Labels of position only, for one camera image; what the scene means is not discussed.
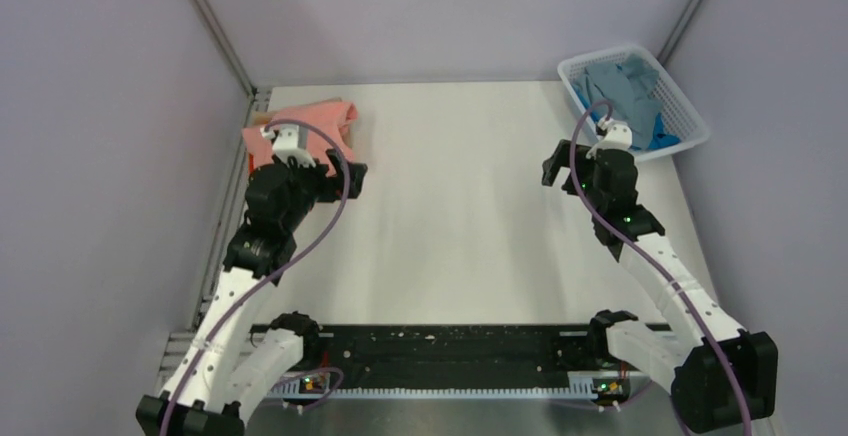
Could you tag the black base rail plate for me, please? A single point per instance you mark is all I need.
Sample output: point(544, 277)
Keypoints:
point(462, 357)

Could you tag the white plastic basket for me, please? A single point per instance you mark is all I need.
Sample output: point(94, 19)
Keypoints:
point(679, 114)

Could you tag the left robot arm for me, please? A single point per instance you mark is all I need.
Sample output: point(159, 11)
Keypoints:
point(213, 391)

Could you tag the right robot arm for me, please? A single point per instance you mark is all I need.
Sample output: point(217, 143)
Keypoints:
point(716, 372)

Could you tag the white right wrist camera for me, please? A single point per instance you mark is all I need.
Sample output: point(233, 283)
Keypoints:
point(612, 135)

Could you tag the blue t shirt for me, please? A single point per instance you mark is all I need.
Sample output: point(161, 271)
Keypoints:
point(644, 116)

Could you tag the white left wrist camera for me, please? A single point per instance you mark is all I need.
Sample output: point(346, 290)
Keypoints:
point(289, 145)

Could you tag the grey t shirt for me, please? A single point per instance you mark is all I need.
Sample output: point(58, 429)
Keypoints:
point(624, 81)

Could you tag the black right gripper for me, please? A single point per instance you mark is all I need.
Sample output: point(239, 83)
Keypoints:
point(552, 165)

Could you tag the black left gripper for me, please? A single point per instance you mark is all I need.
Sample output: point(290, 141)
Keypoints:
point(332, 186)

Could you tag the aluminium frame post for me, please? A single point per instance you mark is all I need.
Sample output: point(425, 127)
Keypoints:
point(223, 45)
point(678, 31)

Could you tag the left aluminium frame post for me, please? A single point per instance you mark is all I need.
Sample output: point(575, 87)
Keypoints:
point(223, 45)

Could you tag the pink t shirt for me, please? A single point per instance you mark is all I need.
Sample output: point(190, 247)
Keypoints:
point(259, 149)

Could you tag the beige folded t shirt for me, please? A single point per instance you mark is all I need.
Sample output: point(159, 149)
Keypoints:
point(334, 116)

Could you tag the right aluminium frame post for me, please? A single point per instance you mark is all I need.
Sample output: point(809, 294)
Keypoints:
point(678, 31)

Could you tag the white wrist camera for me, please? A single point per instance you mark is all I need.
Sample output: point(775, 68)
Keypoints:
point(612, 135)
point(289, 145)

